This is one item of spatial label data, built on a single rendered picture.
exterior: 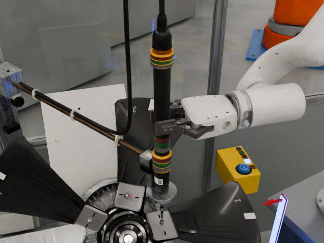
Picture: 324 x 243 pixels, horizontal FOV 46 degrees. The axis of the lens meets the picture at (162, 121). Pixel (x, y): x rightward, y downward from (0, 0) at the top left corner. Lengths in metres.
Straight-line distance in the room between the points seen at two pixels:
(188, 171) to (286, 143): 0.53
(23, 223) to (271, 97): 0.72
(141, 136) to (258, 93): 0.33
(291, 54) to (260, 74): 0.09
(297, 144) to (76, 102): 1.29
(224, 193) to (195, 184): 0.91
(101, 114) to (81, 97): 0.08
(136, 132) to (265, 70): 0.36
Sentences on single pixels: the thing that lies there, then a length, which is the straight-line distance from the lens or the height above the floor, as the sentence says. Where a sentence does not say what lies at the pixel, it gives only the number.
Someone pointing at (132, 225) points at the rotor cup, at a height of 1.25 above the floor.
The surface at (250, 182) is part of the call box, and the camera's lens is 1.36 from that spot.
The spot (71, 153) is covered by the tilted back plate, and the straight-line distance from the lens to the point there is 1.20.
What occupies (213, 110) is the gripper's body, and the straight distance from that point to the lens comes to 0.80.
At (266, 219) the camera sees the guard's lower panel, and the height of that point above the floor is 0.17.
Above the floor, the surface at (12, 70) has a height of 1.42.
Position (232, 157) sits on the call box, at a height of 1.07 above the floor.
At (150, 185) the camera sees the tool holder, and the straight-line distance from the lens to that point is 0.92.
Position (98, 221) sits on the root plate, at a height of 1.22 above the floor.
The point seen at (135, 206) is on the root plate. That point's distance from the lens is 0.97.
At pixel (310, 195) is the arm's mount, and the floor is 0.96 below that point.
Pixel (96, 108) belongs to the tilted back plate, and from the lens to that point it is 1.21.
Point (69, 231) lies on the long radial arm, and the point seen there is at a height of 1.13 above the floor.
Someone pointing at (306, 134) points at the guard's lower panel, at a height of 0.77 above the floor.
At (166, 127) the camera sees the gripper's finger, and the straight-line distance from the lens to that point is 0.77.
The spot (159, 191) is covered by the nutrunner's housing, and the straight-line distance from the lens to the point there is 0.90.
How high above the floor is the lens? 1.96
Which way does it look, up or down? 35 degrees down
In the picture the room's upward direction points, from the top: straight up
